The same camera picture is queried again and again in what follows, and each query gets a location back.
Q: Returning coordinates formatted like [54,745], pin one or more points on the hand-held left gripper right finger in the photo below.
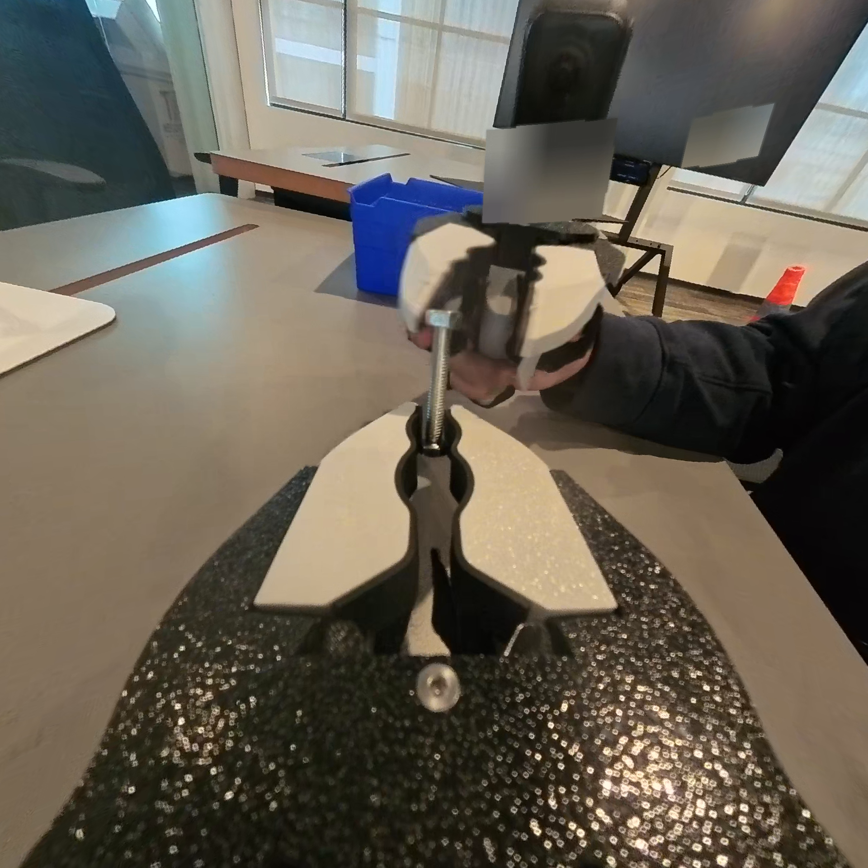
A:
[529,536]

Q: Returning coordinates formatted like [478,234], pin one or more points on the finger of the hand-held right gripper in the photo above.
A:
[424,271]
[563,298]

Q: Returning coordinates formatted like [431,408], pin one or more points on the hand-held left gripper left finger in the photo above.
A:
[339,536]

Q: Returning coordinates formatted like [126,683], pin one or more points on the blue plastic parts bin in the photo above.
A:
[386,237]

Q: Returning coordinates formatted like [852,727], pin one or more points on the silver hex bolt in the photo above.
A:
[436,380]

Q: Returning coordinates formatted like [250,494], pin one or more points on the person's right forearm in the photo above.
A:
[678,380]

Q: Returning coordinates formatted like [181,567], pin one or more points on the person's right hand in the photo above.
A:
[481,380]

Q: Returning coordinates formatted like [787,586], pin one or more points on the black monitor stand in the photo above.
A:
[641,243]

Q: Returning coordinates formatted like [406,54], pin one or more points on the grey wooden-edged table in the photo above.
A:
[271,166]

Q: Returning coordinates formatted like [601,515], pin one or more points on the orange traffic cone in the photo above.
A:
[786,291]

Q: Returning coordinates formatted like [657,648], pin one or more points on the large dark monitor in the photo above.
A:
[712,54]

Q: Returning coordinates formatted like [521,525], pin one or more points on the person's torso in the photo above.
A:
[834,542]

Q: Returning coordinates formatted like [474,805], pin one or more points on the white document stand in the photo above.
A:
[41,325]

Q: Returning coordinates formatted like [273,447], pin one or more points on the black office chair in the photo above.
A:
[68,102]

